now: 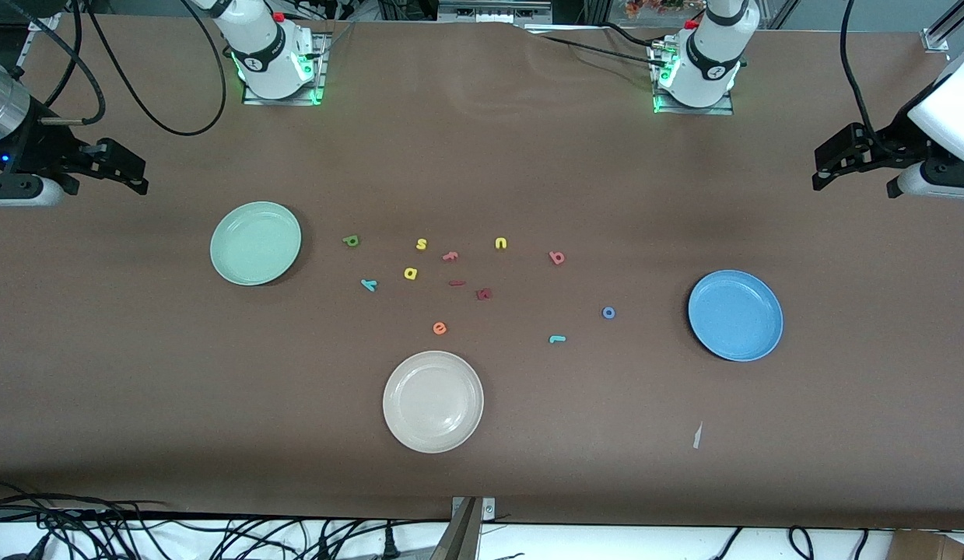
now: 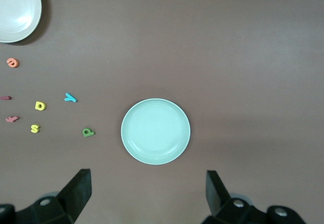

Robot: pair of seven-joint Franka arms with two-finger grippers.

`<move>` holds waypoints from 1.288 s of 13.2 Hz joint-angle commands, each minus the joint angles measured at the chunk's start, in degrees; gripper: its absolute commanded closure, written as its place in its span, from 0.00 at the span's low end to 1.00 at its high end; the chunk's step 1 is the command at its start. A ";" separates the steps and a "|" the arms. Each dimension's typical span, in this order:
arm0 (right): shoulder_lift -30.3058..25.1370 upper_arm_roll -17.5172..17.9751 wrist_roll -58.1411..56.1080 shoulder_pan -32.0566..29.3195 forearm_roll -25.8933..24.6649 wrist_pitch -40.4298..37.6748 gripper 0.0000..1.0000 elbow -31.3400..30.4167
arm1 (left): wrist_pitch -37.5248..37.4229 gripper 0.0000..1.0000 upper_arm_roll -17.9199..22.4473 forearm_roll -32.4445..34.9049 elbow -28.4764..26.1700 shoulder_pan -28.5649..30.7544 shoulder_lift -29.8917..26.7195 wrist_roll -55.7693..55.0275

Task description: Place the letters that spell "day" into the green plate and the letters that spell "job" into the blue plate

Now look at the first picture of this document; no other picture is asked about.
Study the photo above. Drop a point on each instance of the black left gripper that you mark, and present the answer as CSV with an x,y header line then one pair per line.
x,y
892,143

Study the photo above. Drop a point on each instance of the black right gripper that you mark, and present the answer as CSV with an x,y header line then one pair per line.
x,y
36,145

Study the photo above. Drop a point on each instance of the salmon foam letter b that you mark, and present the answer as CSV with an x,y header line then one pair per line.
x,y
553,255

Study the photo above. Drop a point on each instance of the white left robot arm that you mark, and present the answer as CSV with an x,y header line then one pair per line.
x,y
711,54

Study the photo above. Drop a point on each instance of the light green plate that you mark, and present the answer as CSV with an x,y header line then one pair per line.
x,y
255,243

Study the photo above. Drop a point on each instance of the blue plate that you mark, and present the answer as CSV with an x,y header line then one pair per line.
x,y
735,315

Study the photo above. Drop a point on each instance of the orange artificial flowers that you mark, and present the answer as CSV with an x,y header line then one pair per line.
x,y
653,6

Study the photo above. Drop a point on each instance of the white paper scrap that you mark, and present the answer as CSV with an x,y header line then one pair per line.
x,y
697,435

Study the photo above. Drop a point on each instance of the cardboard box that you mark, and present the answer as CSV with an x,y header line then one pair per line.
x,y
917,548

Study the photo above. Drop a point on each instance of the beige plate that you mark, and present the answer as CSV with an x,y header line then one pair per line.
x,y
433,401

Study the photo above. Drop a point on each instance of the grey metal device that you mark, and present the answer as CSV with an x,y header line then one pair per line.
x,y
489,12

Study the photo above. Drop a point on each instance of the black power plug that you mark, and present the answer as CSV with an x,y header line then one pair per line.
x,y
389,544

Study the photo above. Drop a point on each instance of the aluminium table edge rail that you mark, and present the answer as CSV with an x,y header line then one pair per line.
x,y
28,45

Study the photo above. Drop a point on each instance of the aluminium corner bracket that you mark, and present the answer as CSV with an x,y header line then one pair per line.
x,y
44,21

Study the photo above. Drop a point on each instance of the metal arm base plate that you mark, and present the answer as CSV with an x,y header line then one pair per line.
x,y
283,102
692,110

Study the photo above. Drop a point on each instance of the metal table edge bracket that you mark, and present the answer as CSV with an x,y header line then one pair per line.
x,y
460,537

